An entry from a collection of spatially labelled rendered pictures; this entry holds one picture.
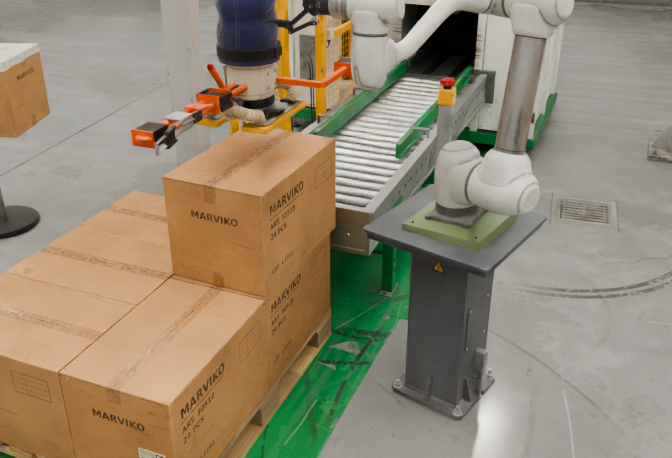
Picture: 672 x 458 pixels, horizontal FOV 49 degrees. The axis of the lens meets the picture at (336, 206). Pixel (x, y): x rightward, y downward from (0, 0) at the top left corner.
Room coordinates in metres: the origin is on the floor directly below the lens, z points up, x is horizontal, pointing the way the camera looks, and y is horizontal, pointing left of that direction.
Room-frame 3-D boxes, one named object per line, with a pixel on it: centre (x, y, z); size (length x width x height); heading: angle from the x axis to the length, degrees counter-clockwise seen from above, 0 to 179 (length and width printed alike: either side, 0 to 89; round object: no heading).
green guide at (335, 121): (4.43, -0.16, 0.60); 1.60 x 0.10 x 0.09; 158
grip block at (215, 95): (2.36, 0.40, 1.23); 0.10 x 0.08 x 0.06; 68
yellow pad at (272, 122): (2.55, 0.22, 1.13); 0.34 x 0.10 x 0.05; 158
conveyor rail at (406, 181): (3.88, -0.57, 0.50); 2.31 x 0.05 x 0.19; 158
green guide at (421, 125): (4.23, -0.65, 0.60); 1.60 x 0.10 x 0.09; 158
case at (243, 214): (2.58, 0.31, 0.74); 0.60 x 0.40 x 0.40; 156
